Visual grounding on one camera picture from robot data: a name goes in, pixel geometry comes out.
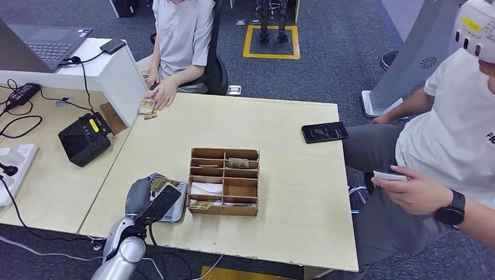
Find white desk partition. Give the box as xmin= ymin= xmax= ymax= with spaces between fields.
xmin=0 ymin=37 xmax=151 ymax=128

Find person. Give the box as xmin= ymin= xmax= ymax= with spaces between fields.
xmin=135 ymin=0 xmax=217 ymax=112
xmin=315 ymin=48 xmax=495 ymax=280

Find wooden compartment organizer box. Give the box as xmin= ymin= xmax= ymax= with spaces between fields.
xmin=186 ymin=147 xmax=260 ymax=218

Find yellow floor mat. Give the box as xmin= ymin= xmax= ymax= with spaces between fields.
xmin=201 ymin=265 xmax=306 ymax=280

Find dark grey laptop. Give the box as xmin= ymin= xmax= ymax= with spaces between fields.
xmin=0 ymin=19 xmax=93 ymax=74

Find white VR headset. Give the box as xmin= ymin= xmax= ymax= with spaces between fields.
xmin=452 ymin=0 xmax=495 ymax=65

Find black case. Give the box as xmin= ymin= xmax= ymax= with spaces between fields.
xmin=109 ymin=0 xmax=140 ymax=18

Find white floor cable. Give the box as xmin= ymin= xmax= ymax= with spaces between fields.
xmin=0 ymin=236 xmax=165 ymax=280

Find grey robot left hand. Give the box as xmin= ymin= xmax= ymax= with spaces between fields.
xmin=124 ymin=174 xmax=167 ymax=217

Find black power cable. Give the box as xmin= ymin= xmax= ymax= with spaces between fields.
xmin=0 ymin=176 xmax=134 ymax=254

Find black bracket wrist camera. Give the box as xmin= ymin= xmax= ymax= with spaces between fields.
xmin=136 ymin=182 xmax=183 ymax=229

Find grey card reader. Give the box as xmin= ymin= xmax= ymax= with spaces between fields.
xmin=147 ymin=173 xmax=189 ymax=224

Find black power adapter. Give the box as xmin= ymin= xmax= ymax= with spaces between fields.
xmin=4 ymin=83 xmax=41 ymax=110

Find black humanoid robot legs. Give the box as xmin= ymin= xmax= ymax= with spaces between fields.
xmin=255 ymin=0 xmax=290 ymax=44

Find black looped cable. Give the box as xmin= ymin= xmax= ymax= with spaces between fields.
xmin=0 ymin=115 xmax=43 ymax=140

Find black smartwatch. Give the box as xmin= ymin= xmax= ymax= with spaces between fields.
xmin=434 ymin=189 xmax=466 ymax=228

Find black adapter cable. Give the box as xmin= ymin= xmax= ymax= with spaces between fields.
xmin=39 ymin=89 xmax=96 ymax=114

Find brown cardboard piece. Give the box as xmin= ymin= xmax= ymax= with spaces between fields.
xmin=99 ymin=101 xmax=128 ymax=135

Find white power strip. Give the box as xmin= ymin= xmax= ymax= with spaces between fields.
xmin=0 ymin=143 xmax=40 ymax=211

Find black drive cable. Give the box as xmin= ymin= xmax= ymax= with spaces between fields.
xmin=58 ymin=51 xmax=106 ymax=114

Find black control box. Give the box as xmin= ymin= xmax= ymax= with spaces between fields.
xmin=58 ymin=112 xmax=116 ymax=168

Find black power plug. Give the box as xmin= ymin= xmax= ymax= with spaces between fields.
xmin=0 ymin=163 xmax=19 ymax=178

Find person's left hand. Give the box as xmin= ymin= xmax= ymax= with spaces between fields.
xmin=371 ymin=165 xmax=454 ymax=216
xmin=148 ymin=76 xmax=179 ymax=112

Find white handheld controller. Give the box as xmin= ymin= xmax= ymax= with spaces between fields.
xmin=372 ymin=169 xmax=410 ymax=183

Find white folded paper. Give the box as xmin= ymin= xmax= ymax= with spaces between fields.
xmin=190 ymin=182 xmax=224 ymax=197

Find black smartphone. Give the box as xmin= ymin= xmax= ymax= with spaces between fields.
xmin=301 ymin=121 xmax=350 ymax=145

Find pale flat card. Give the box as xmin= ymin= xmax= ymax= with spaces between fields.
xmin=213 ymin=199 xmax=257 ymax=208

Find white wire bundle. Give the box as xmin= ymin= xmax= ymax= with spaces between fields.
xmin=348 ymin=186 xmax=367 ymax=214

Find black office chair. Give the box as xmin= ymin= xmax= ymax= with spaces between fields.
xmin=149 ymin=0 xmax=229 ymax=96

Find yellow floor tape square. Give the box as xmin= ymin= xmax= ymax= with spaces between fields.
xmin=242 ymin=24 xmax=301 ymax=60

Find grey floor stand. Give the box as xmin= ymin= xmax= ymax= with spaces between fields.
xmin=360 ymin=0 xmax=470 ymax=118

